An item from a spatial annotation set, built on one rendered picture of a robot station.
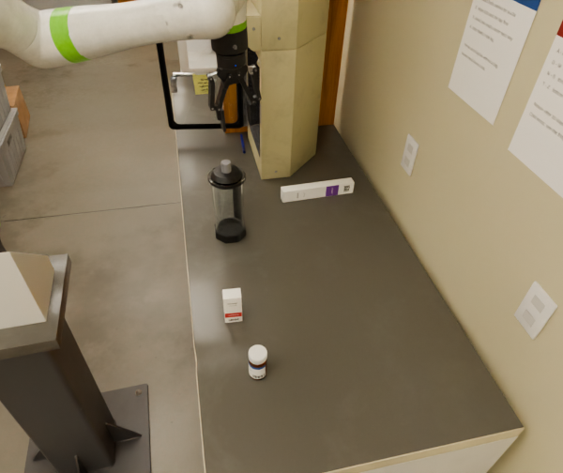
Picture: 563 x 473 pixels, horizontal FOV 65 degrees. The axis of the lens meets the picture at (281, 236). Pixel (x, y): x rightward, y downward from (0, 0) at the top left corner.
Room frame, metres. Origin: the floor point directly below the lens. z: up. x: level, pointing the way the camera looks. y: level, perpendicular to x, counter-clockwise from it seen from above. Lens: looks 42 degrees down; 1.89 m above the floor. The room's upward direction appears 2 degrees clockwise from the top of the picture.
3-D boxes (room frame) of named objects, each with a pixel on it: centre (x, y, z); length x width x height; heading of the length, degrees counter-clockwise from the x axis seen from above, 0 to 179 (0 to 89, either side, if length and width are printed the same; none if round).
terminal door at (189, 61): (1.65, 0.33, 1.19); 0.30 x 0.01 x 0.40; 97
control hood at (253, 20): (1.51, 0.18, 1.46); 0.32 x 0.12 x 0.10; 14
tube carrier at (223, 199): (1.06, 0.16, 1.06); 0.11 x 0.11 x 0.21
